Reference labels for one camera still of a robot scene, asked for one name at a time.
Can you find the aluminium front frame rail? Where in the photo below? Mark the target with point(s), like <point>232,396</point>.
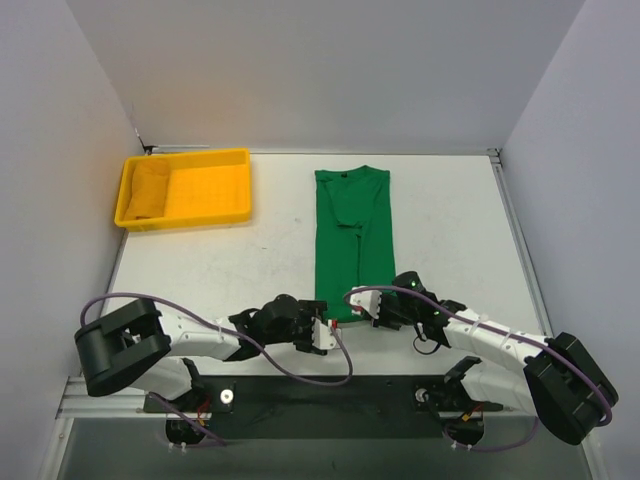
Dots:
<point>224,395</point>

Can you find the aluminium right side rail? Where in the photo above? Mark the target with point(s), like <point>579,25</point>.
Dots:
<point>521,246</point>

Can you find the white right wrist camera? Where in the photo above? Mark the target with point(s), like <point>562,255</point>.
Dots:
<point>365,302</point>

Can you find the green t-shirt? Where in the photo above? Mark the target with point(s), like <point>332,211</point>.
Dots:
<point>354,235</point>

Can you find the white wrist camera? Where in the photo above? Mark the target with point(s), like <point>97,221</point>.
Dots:
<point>325,335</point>
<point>365,302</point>

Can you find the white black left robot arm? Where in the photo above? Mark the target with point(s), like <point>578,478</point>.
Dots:
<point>139,345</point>

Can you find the yellow plastic bin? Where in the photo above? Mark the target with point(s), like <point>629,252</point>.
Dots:
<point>211,187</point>

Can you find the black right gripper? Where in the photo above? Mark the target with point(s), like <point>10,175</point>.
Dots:
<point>388,310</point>

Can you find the rolled yellow t-shirt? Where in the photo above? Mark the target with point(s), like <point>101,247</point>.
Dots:
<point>149,187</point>

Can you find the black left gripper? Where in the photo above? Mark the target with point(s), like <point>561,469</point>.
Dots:
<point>310,327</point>

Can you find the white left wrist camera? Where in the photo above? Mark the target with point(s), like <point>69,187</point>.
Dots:
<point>325,335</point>

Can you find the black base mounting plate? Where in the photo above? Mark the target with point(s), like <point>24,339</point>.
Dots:
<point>368,407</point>

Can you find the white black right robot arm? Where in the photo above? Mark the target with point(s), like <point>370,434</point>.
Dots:
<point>554,379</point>

